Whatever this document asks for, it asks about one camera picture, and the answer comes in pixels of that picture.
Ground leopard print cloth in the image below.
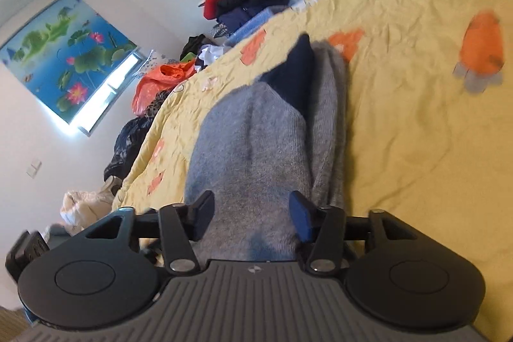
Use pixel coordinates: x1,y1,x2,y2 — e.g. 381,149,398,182
143,89,172,119

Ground navy and grey sweater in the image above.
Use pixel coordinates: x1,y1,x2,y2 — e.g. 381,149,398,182
184,33,350,263

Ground blue knitted cloth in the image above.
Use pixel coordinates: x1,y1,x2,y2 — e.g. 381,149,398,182
228,7,282,45

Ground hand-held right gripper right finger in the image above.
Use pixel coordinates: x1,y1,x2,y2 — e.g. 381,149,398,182
289,190,420,275

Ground cream white bag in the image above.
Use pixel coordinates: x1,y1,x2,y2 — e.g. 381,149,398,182
60,177,122,235

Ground black plastic bag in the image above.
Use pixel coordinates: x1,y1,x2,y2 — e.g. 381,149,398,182
103,117,156,183

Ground window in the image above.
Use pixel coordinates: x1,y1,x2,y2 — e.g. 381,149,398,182
75,49,146,135

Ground yellow printed blanket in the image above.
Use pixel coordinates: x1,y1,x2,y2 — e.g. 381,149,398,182
112,0,513,342

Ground orange plastic bag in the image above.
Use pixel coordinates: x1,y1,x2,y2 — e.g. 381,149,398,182
131,62,198,117

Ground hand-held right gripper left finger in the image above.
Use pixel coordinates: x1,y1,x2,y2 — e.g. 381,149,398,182
86,190,215,275

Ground white floral pillow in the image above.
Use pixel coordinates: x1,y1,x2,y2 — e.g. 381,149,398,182
135,49,161,80

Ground dark bag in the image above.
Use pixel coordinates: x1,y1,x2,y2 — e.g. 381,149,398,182
180,33,208,63

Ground white crumpled plastic bag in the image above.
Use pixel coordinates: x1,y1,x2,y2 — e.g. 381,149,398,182
196,44,226,69

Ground lotus print window blind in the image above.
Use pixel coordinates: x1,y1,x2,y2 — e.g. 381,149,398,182
0,0,139,125

